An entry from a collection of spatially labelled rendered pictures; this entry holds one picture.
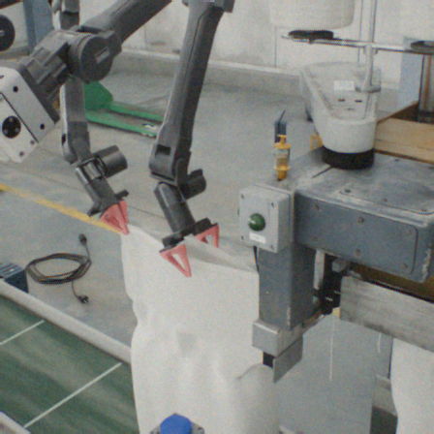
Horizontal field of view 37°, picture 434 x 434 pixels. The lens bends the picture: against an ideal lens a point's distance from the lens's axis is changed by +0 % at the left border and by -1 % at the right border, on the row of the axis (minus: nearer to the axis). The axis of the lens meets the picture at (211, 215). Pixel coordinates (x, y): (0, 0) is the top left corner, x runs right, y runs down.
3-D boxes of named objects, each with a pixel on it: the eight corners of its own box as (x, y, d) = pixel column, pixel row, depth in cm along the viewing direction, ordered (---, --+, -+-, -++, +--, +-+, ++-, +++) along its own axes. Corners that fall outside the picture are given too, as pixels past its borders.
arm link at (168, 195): (145, 188, 143) (162, 180, 139) (167, 179, 148) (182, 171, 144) (159, 216, 144) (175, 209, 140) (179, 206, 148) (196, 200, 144)
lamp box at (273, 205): (238, 240, 106) (238, 190, 103) (255, 232, 110) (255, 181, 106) (277, 254, 102) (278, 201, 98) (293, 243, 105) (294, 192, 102)
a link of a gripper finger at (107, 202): (141, 224, 159) (121, 193, 160) (120, 233, 154) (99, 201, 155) (130, 236, 164) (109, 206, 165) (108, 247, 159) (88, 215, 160)
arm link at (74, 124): (48, 1, 169) (59, -17, 159) (70, 4, 171) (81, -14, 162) (59, 164, 164) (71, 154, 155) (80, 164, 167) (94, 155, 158)
